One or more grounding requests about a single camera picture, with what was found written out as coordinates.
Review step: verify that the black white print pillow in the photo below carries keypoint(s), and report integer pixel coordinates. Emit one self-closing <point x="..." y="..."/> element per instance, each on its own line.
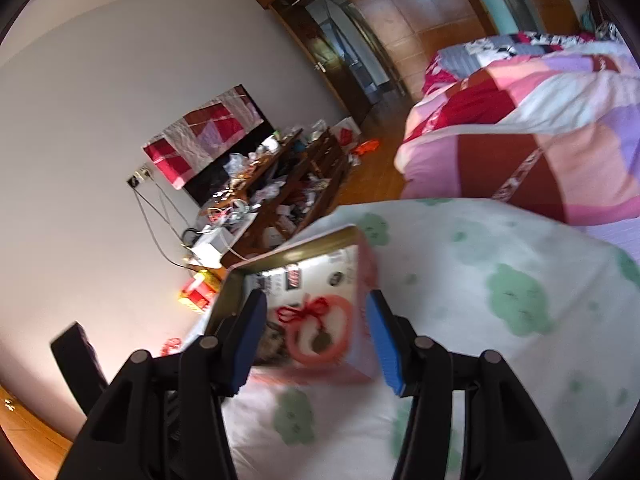
<point x="609" y="31"/>

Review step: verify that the lavender bed sheet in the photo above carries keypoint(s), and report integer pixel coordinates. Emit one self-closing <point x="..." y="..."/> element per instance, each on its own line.
<point x="617" y="235"/>

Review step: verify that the teal cloth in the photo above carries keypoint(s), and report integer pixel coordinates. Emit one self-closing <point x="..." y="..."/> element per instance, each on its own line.
<point x="587" y="21"/>

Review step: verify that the wooden bed headboard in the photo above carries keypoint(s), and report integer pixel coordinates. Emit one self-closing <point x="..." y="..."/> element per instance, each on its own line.
<point x="600" y="10"/>

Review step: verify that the clear plastic bag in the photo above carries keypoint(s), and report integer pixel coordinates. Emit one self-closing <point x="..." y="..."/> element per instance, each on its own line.
<point x="235" y="164"/>

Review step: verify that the pink patchwork quilt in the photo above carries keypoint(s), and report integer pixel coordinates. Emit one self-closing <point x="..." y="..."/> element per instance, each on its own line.
<point x="525" y="125"/>

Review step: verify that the wall power outlet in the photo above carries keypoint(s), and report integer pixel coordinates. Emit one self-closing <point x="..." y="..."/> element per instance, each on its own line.
<point x="140" y="176"/>

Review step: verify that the white bag red print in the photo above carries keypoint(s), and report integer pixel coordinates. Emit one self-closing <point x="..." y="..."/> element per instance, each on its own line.
<point x="346" y="132"/>

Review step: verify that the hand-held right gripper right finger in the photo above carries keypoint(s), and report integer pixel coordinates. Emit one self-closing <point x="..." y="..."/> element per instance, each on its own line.
<point x="387" y="345"/>

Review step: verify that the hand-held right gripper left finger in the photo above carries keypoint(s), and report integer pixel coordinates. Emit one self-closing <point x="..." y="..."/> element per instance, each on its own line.
<point x="245" y="345"/>

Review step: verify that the dark wooden door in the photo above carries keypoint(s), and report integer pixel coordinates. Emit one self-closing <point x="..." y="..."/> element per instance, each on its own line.
<point x="335" y="80"/>

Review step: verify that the red and yellow box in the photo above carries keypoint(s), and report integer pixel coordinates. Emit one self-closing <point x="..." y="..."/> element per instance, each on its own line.
<point x="197" y="292"/>

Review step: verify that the grey striped cartoon blanket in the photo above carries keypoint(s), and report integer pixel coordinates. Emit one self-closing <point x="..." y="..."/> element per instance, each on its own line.
<point x="465" y="55"/>

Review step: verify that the red patchwork television cover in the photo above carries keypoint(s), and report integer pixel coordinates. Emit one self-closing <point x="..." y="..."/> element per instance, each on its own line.
<point x="200" y="135"/>

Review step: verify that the pile of cluttered household things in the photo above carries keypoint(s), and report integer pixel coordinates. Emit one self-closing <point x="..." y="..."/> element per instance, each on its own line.
<point x="280" y="195"/>

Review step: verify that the pink tin box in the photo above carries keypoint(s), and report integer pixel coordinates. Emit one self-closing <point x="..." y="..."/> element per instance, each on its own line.
<point x="325" y="280"/>

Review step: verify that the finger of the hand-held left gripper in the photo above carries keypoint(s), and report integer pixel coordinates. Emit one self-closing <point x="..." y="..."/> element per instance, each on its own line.
<point x="80" y="370"/>

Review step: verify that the orange plastic bag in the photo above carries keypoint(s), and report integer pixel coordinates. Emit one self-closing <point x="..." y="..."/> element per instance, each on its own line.
<point x="366" y="148"/>

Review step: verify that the white cloth green cloud print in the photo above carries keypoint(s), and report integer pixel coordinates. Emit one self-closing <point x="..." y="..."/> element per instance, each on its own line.
<point x="475" y="310"/>

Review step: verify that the wooden television cabinet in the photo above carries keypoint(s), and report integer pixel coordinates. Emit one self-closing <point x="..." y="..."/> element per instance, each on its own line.
<point x="305" y="180"/>

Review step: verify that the white box appliance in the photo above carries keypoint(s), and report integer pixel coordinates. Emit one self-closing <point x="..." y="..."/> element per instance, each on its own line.
<point x="212" y="247"/>

